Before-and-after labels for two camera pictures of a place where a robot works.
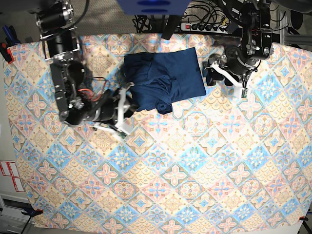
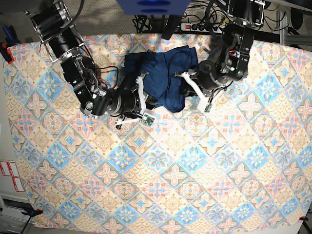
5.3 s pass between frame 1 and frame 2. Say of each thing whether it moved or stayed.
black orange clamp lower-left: stayed
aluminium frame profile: stayed
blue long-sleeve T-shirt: stayed
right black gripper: moved
